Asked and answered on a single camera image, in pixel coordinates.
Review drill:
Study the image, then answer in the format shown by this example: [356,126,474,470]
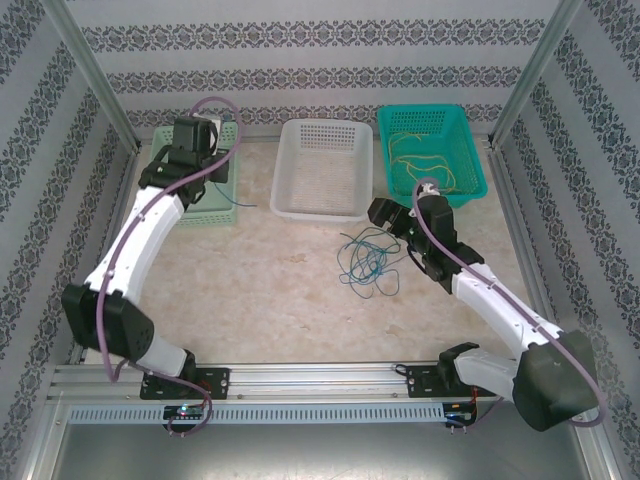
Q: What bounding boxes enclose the light blue thin wire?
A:
[337,227,402,281]

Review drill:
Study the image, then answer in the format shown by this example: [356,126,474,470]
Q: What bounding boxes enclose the dark blue thin wire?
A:
[337,239,396,289]

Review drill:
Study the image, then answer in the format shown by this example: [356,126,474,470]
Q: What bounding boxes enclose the yellow thin wire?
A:
[404,154,457,195]
[388,130,454,195]

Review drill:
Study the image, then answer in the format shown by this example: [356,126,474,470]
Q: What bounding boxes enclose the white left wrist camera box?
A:
[192,113,225,151]

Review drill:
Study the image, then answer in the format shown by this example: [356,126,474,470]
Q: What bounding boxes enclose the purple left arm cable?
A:
[97,96,242,437]

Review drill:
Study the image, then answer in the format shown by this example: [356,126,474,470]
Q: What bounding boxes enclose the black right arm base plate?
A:
[405,364,499,400]

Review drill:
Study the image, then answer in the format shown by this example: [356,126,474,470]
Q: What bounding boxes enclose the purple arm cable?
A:
[97,96,242,437]
[410,177,610,431]

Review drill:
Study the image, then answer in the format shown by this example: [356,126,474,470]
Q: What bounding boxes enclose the white plastic basket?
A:
[269,118,375,225]

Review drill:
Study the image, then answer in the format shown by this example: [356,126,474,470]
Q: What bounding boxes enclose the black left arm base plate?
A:
[141,367,232,401]

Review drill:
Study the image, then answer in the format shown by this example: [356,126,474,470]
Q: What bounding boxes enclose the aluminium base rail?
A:
[48,362,587,402]

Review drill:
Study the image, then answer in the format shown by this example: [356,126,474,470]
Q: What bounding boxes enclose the aluminium frame post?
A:
[42,0,142,151]
[489,0,584,147]

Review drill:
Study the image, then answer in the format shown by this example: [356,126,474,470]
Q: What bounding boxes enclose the teal plastic basket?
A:
[377,103,489,210]

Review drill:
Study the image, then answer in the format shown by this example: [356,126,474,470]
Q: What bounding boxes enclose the aluminium side rail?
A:
[68,144,144,366]
[485,142,561,331]

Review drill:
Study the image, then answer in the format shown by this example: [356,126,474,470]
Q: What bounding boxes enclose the aluminium lower frame beam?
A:
[569,399,624,480]
[24,394,71,480]

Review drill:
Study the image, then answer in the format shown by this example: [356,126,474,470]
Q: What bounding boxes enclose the thin black cable loop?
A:
[407,248,437,277]

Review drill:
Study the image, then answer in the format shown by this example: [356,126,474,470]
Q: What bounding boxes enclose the grey metal sheet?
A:
[49,422,601,480]

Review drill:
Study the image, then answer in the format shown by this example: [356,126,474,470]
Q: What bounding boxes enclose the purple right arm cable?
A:
[410,177,610,431]

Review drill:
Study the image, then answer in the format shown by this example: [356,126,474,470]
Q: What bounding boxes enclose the light green plastic basket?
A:
[149,122,240,227]

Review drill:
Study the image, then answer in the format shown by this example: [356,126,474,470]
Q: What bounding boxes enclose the grey slotted cable duct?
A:
[67,403,446,425]

